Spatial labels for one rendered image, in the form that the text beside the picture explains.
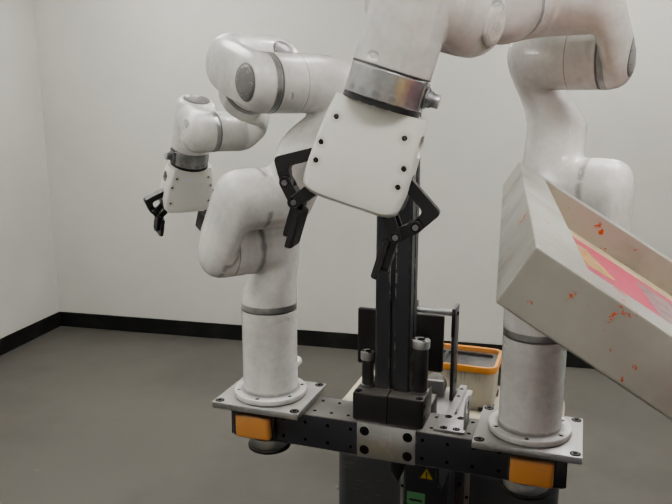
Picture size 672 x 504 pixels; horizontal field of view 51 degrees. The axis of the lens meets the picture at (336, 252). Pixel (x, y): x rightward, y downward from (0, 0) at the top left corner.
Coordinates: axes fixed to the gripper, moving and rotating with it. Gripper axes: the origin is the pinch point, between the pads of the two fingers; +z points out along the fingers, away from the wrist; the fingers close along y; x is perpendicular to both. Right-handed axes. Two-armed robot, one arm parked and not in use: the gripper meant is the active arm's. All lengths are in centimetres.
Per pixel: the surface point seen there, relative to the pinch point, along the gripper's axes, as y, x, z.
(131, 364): 159, -318, 204
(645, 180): -101, -380, 1
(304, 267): 81, -380, 123
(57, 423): 153, -231, 203
